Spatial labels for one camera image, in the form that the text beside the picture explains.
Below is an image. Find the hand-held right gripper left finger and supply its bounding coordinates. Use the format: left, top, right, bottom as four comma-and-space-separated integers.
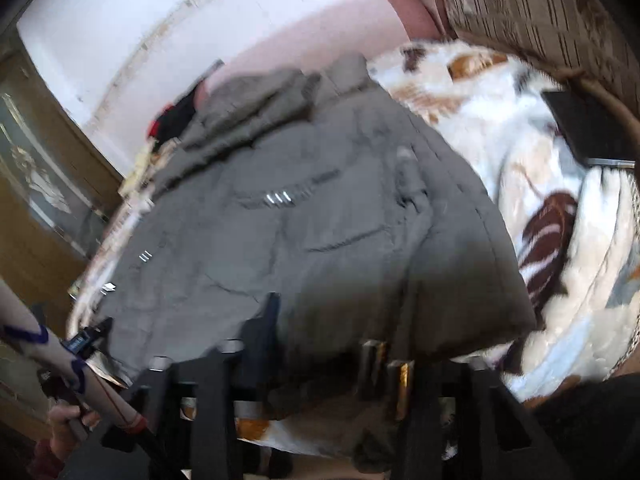
100, 292, 283, 480

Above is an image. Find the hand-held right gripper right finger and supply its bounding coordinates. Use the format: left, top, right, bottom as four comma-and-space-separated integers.
357, 340, 566, 480

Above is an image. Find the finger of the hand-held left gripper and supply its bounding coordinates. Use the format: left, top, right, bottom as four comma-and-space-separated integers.
91, 316, 114, 347

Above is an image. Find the grey quilted hooded jacket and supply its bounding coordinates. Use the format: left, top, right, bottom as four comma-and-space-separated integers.
100, 52, 538, 473

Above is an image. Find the black clothes pile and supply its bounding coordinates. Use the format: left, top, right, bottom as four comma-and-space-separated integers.
150, 87, 203, 146

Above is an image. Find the person's left hand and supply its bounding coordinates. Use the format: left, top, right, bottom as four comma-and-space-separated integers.
47, 404, 101, 463

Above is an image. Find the wooden door with glass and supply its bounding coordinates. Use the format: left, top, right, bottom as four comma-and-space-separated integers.
0, 50, 126, 321

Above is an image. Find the yellow floral cloth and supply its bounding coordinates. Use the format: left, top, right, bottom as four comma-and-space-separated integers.
119, 149, 163, 197

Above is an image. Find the dark cloth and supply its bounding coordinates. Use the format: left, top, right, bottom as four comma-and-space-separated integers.
532, 370, 640, 480

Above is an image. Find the leaf print blanket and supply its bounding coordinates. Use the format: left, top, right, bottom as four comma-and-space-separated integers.
65, 42, 640, 461

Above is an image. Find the pink sofa cushion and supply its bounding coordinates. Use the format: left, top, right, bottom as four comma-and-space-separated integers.
200, 0, 446, 106

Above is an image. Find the brown striped cushion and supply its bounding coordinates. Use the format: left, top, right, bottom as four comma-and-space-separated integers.
435, 0, 640, 126

